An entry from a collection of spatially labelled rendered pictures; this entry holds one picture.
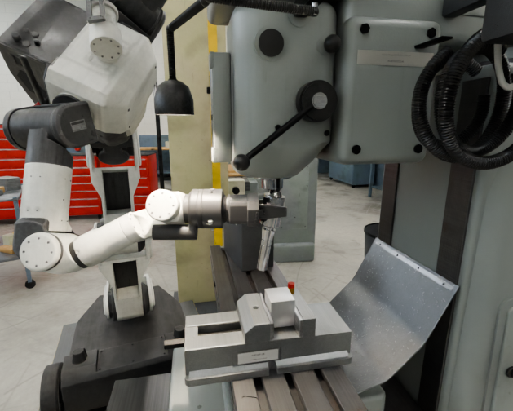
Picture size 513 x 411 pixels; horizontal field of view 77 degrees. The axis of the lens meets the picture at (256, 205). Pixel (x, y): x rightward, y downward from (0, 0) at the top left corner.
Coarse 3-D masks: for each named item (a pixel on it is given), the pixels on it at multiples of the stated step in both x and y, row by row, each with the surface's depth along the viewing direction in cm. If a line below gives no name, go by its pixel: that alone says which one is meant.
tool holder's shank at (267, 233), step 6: (264, 228) 73; (270, 228) 73; (264, 234) 73; (270, 234) 73; (264, 240) 74; (270, 240) 74; (264, 246) 74; (270, 246) 74; (264, 252) 74; (264, 258) 75; (258, 264) 76; (264, 264) 75; (264, 270) 76
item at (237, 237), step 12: (228, 228) 122; (240, 228) 109; (252, 228) 109; (228, 240) 123; (240, 240) 110; (252, 240) 110; (228, 252) 125; (240, 252) 111; (252, 252) 111; (240, 264) 112; (252, 264) 112
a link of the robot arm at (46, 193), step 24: (24, 168) 69; (48, 168) 68; (24, 192) 68; (48, 192) 68; (24, 216) 67; (48, 216) 68; (24, 240) 65; (48, 240) 64; (24, 264) 64; (48, 264) 64
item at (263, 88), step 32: (288, 0) 55; (256, 32) 55; (288, 32) 56; (320, 32) 57; (256, 64) 56; (288, 64) 57; (320, 64) 58; (256, 96) 57; (288, 96) 58; (256, 128) 59; (320, 128) 61; (256, 160) 61; (288, 160) 62
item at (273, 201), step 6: (264, 198) 71; (270, 198) 70; (276, 198) 70; (282, 198) 70; (264, 204) 71; (270, 204) 70; (276, 204) 70; (282, 204) 71; (270, 222) 71; (276, 222) 71
